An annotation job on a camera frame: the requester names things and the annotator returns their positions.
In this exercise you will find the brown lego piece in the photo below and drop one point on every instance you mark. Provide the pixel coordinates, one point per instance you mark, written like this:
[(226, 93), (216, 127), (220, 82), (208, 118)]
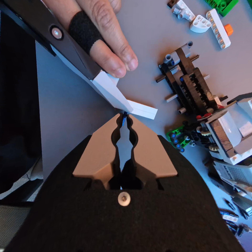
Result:
[(172, 3)]

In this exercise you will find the long white lego beam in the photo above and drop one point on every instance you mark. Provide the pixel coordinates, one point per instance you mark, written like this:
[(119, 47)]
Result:
[(218, 28)]

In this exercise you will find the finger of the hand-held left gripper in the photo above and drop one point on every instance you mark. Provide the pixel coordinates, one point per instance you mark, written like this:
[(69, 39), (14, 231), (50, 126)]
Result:
[(144, 111), (110, 88)]

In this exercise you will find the white lego vehicle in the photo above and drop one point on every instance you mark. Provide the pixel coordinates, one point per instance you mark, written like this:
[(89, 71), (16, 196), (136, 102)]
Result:
[(230, 130)]

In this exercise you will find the pile of small lego pieces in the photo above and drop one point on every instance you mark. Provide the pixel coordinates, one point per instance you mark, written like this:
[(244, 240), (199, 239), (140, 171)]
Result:
[(234, 220)]

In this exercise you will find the black lego technic assembly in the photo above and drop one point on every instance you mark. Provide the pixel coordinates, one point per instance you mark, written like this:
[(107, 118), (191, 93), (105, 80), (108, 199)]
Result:
[(189, 84)]

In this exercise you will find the green lego plate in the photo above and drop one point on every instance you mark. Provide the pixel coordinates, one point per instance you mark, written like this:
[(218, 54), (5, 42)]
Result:
[(222, 5)]

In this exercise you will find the white rounded lego piece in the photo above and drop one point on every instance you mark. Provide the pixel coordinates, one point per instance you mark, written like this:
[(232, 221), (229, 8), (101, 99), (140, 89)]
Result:
[(200, 24)]

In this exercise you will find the green lego beam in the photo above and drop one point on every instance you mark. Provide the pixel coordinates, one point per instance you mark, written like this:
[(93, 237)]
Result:
[(174, 136)]

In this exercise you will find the person's left hand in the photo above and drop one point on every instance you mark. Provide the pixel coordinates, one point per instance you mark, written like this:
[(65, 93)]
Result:
[(110, 29)]

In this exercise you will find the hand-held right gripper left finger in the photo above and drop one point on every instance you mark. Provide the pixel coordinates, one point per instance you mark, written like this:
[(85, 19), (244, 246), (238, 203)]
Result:
[(94, 155)]

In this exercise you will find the orange lego piece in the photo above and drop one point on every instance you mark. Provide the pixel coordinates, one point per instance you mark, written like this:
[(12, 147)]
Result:
[(228, 29)]

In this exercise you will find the lego instruction booklet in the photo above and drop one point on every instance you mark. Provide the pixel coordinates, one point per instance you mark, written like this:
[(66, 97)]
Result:
[(234, 175)]

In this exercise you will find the person's dark sweater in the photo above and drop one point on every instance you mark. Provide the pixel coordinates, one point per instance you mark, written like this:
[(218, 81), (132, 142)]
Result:
[(15, 98)]

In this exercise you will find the white lego connector piece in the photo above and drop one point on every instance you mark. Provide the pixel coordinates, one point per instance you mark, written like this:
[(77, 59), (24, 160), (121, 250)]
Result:
[(183, 9)]

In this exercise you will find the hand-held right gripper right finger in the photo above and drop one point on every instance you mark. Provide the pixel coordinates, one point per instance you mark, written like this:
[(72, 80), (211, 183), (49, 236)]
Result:
[(155, 157)]

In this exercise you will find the blue lego pin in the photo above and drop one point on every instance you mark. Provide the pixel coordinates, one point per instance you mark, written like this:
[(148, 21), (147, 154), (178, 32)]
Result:
[(124, 119)]

